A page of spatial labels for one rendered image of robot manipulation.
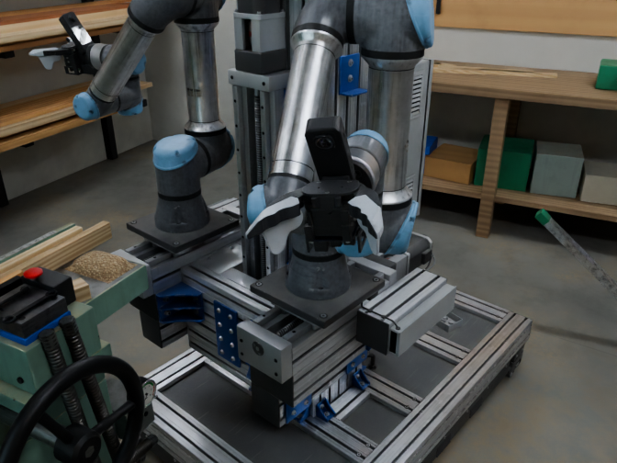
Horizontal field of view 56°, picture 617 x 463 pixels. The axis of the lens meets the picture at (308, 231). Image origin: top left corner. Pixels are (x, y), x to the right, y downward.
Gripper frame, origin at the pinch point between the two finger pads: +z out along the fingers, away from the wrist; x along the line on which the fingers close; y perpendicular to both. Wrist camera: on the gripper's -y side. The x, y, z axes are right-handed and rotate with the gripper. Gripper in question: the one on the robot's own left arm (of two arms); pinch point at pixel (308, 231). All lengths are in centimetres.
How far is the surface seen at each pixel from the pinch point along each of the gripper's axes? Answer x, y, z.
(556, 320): -48, 132, -182
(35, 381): 49, 27, -3
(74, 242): 67, 21, -39
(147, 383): 50, 49, -29
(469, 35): -9, 25, -325
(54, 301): 48, 17, -10
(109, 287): 54, 27, -30
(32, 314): 49, 17, -6
